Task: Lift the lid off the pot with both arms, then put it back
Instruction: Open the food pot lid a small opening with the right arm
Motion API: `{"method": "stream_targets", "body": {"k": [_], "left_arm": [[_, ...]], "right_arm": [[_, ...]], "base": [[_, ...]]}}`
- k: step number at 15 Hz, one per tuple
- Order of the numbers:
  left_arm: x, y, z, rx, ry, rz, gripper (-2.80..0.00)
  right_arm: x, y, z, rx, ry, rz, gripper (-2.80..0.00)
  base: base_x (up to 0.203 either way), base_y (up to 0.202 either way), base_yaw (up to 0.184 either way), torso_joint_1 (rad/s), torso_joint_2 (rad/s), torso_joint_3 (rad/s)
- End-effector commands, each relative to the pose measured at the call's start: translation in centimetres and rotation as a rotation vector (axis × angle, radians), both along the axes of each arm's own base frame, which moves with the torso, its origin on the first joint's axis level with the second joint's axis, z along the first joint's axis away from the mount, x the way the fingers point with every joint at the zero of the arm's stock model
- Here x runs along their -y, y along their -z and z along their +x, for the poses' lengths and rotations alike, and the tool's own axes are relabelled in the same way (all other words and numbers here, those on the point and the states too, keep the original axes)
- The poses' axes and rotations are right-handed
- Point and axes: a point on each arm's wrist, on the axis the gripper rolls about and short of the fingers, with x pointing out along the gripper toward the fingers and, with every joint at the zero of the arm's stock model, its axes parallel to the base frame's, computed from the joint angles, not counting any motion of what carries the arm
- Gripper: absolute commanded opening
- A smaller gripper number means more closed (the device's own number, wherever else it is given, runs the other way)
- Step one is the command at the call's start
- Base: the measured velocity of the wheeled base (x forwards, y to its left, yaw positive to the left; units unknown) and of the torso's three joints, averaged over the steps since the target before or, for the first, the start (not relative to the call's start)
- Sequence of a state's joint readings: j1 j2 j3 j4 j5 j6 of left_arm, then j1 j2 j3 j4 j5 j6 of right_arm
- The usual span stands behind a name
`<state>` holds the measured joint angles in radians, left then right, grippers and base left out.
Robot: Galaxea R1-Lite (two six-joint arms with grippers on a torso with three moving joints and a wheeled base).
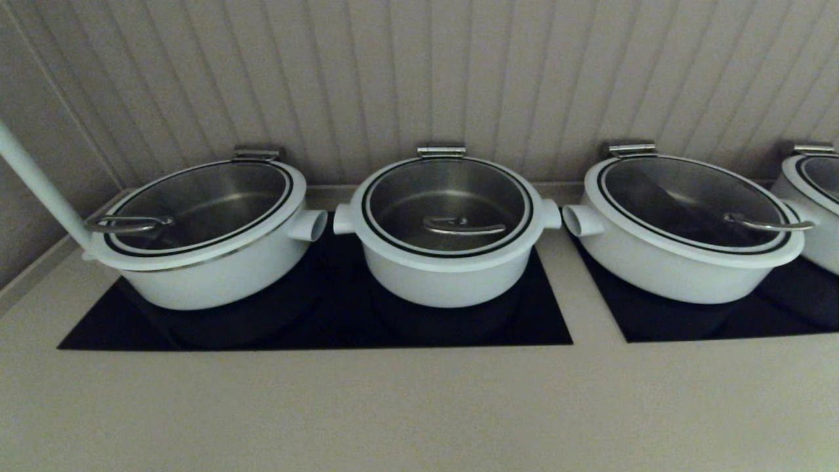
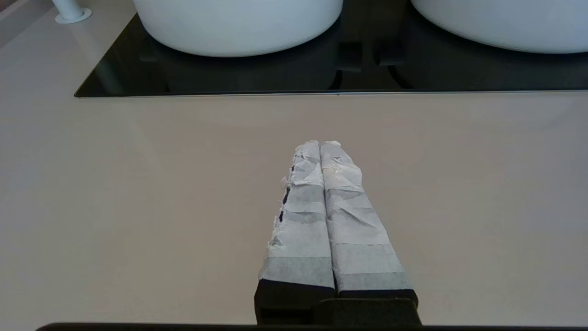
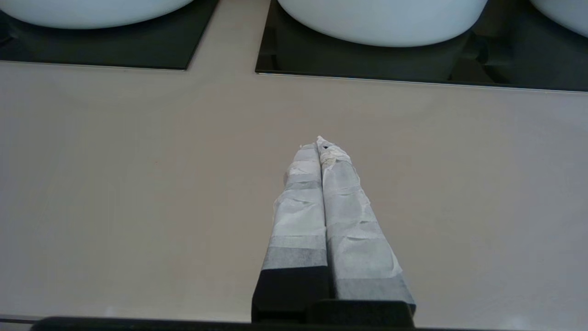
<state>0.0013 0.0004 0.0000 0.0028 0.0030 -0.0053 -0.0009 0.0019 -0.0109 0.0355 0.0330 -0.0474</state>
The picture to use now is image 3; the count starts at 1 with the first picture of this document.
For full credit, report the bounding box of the white pot with stub handles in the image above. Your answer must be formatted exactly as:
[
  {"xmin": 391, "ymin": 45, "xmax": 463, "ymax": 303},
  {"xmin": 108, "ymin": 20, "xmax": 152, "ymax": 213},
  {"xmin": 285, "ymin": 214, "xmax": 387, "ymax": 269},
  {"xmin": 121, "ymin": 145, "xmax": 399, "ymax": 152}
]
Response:
[{"xmin": 0, "ymin": 0, "xmax": 193, "ymax": 29}]

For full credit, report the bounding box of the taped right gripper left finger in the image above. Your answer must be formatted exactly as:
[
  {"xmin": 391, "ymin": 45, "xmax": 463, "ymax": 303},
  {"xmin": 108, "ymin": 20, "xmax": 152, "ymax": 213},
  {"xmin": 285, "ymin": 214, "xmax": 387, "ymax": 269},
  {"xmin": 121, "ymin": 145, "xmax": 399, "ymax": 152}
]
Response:
[{"xmin": 251, "ymin": 143, "xmax": 332, "ymax": 323}]

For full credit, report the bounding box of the white lidded pot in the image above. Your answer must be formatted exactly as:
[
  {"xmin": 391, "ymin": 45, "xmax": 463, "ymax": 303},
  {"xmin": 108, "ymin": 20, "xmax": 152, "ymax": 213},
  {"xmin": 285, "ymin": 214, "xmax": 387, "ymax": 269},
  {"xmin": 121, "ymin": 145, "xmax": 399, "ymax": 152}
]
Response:
[
  {"xmin": 277, "ymin": 0, "xmax": 488, "ymax": 48},
  {"xmin": 529, "ymin": 0, "xmax": 588, "ymax": 38}
]

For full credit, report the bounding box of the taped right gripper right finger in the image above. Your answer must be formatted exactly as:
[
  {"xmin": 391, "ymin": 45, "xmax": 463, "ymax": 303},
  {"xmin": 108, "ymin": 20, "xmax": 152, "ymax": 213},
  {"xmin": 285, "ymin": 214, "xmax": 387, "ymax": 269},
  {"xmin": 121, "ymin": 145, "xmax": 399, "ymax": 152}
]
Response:
[{"xmin": 316, "ymin": 136, "xmax": 417, "ymax": 314}]

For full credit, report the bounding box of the wide black glass cooktop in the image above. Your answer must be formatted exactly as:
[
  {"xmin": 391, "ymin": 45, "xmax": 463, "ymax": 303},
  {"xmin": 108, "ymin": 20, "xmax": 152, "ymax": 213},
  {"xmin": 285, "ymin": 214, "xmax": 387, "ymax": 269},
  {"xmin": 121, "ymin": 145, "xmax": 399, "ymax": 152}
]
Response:
[{"xmin": 0, "ymin": 0, "xmax": 220, "ymax": 71}]

